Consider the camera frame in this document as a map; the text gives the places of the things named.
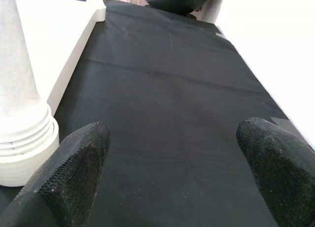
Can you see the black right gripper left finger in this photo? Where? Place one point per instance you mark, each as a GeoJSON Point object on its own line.
{"type": "Point", "coordinates": [61, 182]}

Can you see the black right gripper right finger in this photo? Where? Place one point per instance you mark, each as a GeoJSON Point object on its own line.
{"type": "Point", "coordinates": [283, 175]}

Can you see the white plastic children table top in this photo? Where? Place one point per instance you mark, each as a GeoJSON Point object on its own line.
{"type": "Point", "coordinates": [69, 64]}

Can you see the black table cloth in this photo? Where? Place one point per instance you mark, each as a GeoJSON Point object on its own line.
{"type": "Point", "coordinates": [172, 101]}

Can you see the black round basin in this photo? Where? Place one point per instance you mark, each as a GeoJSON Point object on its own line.
{"type": "Point", "coordinates": [174, 1]}

